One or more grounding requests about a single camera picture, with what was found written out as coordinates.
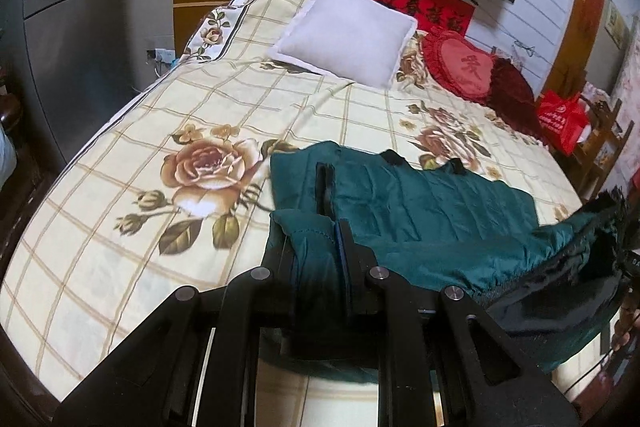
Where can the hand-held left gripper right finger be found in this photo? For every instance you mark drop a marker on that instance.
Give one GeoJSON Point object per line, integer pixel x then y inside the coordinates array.
{"type": "Point", "coordinates": [342, 257]}

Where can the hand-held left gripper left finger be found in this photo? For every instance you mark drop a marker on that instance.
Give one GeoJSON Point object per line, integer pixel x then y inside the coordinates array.
{"type": "Point", "coordinates": [265, 292]}

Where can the dark green puffer jacket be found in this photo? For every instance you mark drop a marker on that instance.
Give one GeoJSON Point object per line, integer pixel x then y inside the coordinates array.
{"type": "Point", "coordinates": [440, 217]}

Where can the wooden chair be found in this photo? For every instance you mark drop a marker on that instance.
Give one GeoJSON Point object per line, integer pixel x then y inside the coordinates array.
{"type": "Point", "coordinates": [607, 142]}

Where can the red shopping bag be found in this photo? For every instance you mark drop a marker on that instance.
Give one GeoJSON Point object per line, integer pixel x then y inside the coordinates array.
{"type": "Point", "coordinates": [562, 122]}

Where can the dark red velvet cushion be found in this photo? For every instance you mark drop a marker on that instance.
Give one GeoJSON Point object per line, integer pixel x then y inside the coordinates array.
{"type": "Point", "coordinates": [515, 97]}

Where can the floral checked bedsheet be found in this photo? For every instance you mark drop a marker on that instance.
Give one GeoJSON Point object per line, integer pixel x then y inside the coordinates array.
{"type": "Point", "coordinates": [150, 107]}

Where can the red heart-shaped cushion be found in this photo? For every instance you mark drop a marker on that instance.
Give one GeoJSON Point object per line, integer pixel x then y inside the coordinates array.
{"type": "Point", "coordinates": [462, 67]}

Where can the white square pillow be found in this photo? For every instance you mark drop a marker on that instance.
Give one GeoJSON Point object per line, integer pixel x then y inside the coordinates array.
{"type": "Point", "coordinates": [345, 32]}

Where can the white power strip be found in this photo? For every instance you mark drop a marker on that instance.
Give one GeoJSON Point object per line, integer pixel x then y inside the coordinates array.
{"type": "Point", "coordinates": [164, 55]}

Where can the grey wardrobe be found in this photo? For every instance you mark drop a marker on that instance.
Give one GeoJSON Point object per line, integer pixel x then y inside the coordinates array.
{"type": "Point", "coordinates": [90, 7]}

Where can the wall calendar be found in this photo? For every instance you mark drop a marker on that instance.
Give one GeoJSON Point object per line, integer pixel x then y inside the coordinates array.
{"type": "Point", "coordinates": [615, 24]}

